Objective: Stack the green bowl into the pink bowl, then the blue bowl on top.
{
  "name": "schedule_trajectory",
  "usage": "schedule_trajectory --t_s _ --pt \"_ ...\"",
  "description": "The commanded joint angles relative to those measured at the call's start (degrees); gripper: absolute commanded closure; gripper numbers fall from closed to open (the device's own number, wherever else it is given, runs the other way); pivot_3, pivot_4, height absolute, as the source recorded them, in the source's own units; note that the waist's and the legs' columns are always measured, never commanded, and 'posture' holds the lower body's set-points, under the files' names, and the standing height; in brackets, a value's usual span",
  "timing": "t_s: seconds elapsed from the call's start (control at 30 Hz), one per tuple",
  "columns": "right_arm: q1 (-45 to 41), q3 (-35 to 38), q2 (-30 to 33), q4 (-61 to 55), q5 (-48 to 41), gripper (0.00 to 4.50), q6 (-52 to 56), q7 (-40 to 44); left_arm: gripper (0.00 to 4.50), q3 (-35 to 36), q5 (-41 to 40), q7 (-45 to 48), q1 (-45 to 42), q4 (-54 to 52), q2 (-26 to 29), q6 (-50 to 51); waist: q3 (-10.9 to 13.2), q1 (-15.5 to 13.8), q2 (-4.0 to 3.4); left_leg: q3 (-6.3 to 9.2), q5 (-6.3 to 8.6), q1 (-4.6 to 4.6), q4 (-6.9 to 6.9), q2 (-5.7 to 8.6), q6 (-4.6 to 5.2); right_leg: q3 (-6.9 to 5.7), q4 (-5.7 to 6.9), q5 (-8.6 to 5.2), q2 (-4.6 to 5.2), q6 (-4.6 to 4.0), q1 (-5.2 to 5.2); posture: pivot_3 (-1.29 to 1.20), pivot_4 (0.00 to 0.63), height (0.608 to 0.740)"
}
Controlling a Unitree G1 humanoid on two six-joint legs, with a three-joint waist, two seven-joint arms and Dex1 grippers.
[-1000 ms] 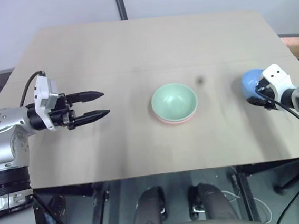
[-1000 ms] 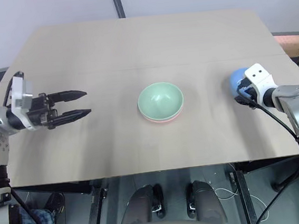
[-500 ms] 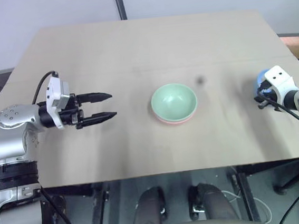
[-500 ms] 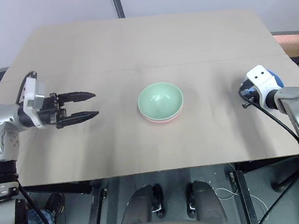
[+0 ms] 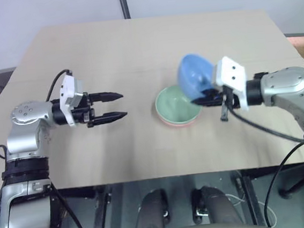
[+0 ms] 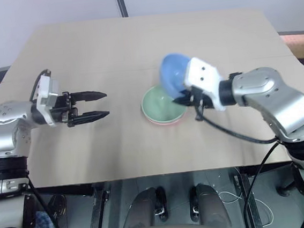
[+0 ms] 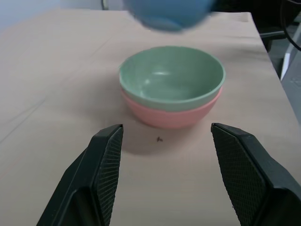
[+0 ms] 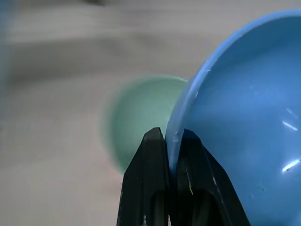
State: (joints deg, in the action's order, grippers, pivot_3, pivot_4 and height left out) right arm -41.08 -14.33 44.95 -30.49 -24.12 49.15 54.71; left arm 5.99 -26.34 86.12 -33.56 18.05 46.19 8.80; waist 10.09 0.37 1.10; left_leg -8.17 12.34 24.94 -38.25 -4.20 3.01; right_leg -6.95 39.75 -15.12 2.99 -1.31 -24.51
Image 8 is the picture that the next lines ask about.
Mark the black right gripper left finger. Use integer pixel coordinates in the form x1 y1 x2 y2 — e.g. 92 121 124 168
116 127 172 226

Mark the blue plastic bowl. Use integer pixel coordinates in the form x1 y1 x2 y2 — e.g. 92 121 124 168
165 9 301 226

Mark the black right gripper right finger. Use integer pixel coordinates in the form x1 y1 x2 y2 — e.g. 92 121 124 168
169 128 251 226

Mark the green plastic bowl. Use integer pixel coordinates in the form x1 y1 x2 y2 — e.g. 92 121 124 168
103 74 189 175

